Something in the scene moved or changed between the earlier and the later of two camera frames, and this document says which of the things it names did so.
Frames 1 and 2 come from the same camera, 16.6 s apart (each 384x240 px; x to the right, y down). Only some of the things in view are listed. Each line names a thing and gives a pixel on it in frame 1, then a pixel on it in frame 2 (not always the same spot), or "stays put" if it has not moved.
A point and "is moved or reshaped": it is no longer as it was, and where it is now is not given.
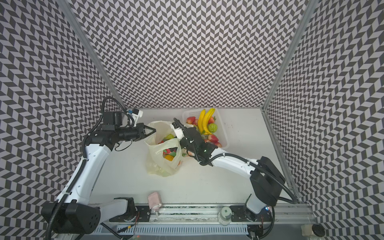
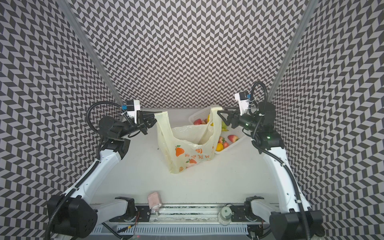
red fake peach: (190, 120) → (197, 122)
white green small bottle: (224, 218) stays put
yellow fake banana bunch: (203, 123) → (224, 126)
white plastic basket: (220, 133) → (227, 136)
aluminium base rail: (285, 214) stays put
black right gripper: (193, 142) → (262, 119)
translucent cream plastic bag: (165, 154) is moved or reshaped
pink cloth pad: (154, 201) stays put
